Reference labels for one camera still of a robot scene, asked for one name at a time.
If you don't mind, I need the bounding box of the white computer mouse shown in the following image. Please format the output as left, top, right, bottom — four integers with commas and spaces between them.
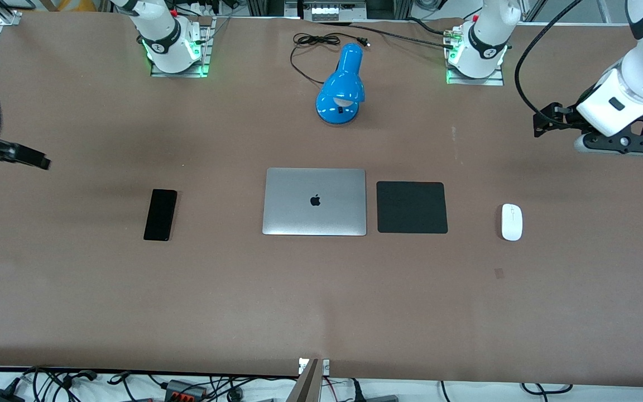
501, 204, 524, 242

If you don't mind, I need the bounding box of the black smartphone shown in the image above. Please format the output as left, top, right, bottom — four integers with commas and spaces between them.
143, 189, 178, 242

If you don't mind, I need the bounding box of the black mouse pad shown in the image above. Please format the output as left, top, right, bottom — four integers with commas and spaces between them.
376, 181, 449, 235

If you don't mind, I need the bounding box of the blue desk lamp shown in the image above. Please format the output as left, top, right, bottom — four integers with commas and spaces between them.
315, 42, 366, 125

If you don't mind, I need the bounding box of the black power adapter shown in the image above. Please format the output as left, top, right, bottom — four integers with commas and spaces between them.
0, 379, 25, 402

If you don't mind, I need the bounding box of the silver laptop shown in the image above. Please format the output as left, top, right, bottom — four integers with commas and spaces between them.
262, 167, 367, 237

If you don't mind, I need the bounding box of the grey power strip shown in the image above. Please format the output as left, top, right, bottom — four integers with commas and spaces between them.
303, 0, 368, 22

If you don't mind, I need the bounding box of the black orange connector block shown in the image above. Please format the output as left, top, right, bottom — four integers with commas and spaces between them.
162, 379, 209, 401

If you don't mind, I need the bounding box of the aluminium arm base plate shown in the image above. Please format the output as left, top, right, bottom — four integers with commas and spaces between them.
445, 27, 505, 86
150, 17, 213, 78

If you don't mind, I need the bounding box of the black arm base cable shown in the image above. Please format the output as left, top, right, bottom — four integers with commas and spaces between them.
319, 21, 459, 51

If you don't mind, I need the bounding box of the black lamp power cord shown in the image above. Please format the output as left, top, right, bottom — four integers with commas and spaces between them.
290, 32, 371, 85

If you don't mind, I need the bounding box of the black cable clip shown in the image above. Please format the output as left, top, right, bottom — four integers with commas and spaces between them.
60, 369, 99, 384

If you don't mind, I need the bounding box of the looped black floor cable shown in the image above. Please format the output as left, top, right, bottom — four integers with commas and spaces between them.
520, 382, 574, 396

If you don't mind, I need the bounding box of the brown camera stand post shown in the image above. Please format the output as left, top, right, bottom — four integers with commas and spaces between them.
285, 358, 320, 402

